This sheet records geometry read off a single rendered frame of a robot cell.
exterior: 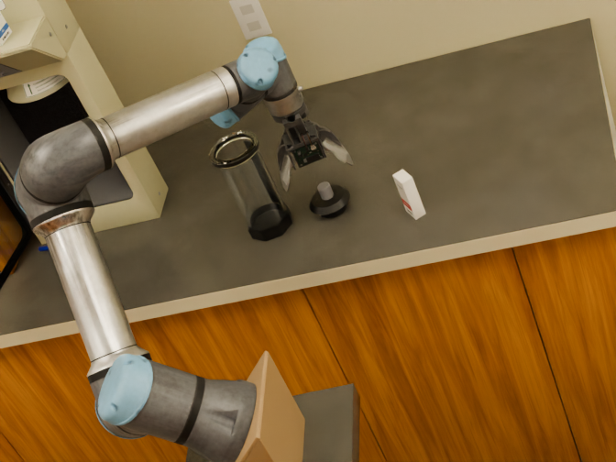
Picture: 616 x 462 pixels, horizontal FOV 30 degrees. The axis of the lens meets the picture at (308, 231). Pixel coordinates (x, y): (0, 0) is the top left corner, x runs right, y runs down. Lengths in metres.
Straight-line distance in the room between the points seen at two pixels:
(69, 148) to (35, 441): 1.20
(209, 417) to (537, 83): 1.17
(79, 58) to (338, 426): 1.00
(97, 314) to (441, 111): 1.01
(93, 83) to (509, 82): 0.93
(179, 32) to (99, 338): 1.11
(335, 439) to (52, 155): 0.69
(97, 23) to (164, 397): 1.32
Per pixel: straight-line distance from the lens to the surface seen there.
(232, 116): 2.19
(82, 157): 1.96
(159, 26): 2.93
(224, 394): 1.90
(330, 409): 2.08
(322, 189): 2.45
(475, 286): 2.41
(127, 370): 1.88
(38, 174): 1.98
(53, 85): 2.60
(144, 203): 2.70
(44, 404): 2.87
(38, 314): 2.66
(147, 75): 3.02
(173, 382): 1.89
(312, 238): 2.44
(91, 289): 2.04
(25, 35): 2.42
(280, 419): 1.95
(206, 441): 1.90
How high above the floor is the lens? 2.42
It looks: 37 degrees down
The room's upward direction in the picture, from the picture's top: 25 degrees counter-clockwise
